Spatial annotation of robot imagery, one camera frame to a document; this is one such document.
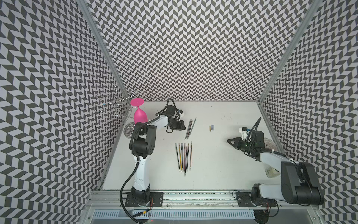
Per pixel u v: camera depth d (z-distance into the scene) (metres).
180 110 0.96
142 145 0.56
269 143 0.89
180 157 0.87
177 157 0.88
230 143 0.87
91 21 0.76
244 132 0.83
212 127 1.02
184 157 0.88
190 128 1.02
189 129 1.01
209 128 1.02
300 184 0.42
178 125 0.90
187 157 0.89
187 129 1.01
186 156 0.89
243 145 0.78
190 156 0.89
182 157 0.87
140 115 0.81
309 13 0.69
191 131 1.00
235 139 0.84
